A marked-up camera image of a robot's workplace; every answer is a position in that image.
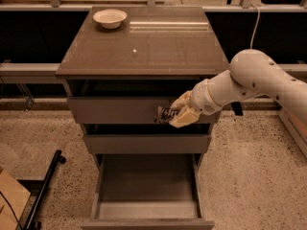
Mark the cardboard box right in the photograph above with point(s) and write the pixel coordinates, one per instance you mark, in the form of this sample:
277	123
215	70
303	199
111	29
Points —
297	129

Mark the cardboard box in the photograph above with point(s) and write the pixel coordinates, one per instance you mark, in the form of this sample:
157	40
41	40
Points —
13	201
297	129

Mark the middle grey drawer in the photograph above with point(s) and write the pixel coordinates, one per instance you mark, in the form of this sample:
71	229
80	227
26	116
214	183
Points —
147	139

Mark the black bracket post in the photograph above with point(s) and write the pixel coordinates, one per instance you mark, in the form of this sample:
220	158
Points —
237	108

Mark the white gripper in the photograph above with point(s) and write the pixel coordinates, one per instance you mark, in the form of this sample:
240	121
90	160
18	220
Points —
203	99

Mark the top grey drawer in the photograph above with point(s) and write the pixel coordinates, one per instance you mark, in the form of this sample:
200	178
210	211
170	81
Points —
124	102

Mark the grey drawer cabinet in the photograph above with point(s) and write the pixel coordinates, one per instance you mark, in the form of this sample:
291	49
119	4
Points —
151	44

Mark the black metal bar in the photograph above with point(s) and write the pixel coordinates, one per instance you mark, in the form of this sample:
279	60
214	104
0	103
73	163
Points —
31	223

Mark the white ceramic bowl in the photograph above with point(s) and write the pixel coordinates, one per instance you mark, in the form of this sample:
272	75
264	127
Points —
110	18

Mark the cardboard box left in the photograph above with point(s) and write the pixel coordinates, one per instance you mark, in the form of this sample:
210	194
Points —
13	201

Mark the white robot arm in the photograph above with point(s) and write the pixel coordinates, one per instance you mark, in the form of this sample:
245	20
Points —
251	73

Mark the bottom grey open drawer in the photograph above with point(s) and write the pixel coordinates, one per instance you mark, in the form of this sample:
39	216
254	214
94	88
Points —
148	192

